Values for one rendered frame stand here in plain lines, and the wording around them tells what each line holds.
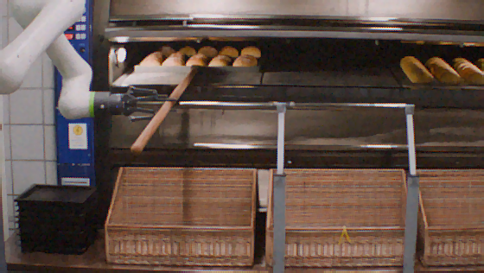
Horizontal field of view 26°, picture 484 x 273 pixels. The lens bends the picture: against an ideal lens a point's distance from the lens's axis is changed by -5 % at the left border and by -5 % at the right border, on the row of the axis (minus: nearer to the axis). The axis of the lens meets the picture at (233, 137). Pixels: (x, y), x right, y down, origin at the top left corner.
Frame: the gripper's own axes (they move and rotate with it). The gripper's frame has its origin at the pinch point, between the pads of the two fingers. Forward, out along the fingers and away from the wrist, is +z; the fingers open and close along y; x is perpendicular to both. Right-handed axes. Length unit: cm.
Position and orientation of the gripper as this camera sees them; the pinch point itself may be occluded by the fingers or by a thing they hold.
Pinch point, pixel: (168, 104)
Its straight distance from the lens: 390.2
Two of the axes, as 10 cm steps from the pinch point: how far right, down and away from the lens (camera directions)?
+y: 0.0, 9.8, 1.8
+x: -0.6, 1.8, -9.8
